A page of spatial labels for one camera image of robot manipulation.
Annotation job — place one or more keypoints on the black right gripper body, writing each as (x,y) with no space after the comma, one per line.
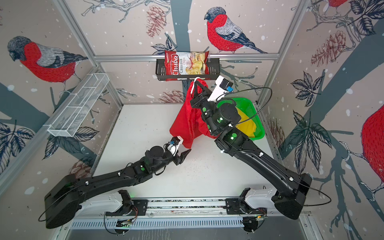
(206,104)

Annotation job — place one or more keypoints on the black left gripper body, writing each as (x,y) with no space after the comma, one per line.
(167,158)

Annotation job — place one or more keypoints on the red shorts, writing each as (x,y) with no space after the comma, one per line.
(189,123)

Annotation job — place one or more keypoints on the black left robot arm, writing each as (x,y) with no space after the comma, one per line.
(65,198)

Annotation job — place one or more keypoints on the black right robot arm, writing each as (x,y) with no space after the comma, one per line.
(291,187)

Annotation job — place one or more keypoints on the yellow shorts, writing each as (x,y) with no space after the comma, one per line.
(248,127)

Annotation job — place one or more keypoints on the red chips bag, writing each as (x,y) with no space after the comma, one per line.
(186,63)

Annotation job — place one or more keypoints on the green plastic basket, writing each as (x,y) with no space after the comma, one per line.
(255,114)

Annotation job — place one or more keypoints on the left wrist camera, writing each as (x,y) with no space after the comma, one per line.
(174,145)

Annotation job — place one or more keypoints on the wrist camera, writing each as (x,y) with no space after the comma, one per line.
(223,86)
(174,145)

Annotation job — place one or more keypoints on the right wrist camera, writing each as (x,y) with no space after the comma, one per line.
(223,86)

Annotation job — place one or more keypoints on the black wall shelf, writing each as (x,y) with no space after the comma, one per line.
(213,68)

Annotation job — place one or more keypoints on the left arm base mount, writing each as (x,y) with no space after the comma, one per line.
(129,206)

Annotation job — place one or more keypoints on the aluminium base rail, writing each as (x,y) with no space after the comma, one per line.
(113,207)

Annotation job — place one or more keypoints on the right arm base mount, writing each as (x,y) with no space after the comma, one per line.
(240,205)

